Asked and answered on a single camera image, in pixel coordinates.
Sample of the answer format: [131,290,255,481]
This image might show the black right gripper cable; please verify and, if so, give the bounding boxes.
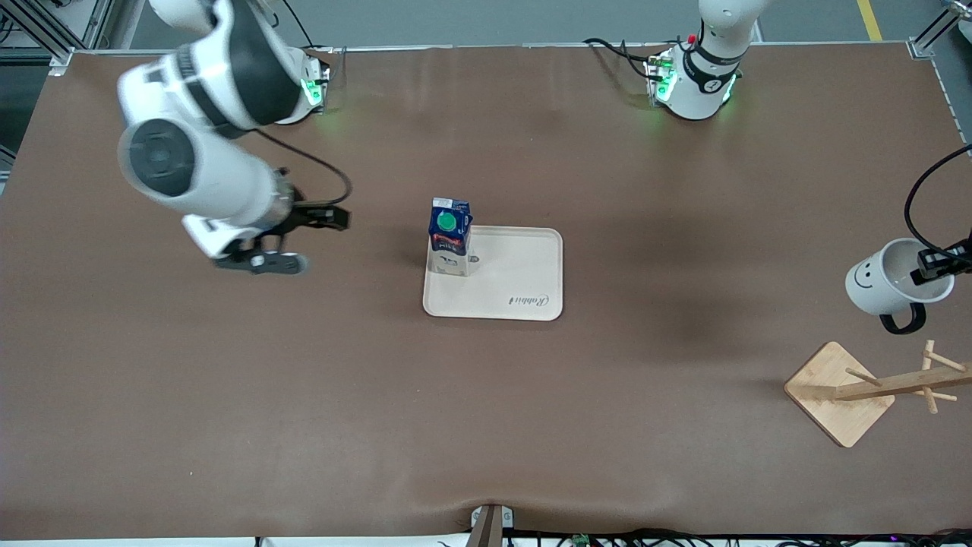
[254,129,354,206]

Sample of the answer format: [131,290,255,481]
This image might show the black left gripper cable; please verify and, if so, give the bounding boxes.
[904,144,972,267]

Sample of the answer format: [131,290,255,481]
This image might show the white smiley mug black handle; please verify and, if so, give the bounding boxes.
[845,238,955,335]

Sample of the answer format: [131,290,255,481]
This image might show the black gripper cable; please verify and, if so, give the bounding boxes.
[904,144,972,267]
[254,129,354,206]

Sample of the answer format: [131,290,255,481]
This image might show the black arm base cable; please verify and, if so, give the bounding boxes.
[583,36,669,81]

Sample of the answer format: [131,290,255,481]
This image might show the wooden mug tree rack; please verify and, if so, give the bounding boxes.
[784,340,969,448]

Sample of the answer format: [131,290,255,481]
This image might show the blue Pascal milk carton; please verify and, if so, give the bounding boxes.
[427,198,473,277]

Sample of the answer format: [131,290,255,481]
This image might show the aluminium frame profile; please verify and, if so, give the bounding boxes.
[0,0,115,71]
[907,0,972,60]

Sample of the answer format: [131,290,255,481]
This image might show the cream Rabbit tray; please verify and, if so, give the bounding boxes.
[422,226,564,321]

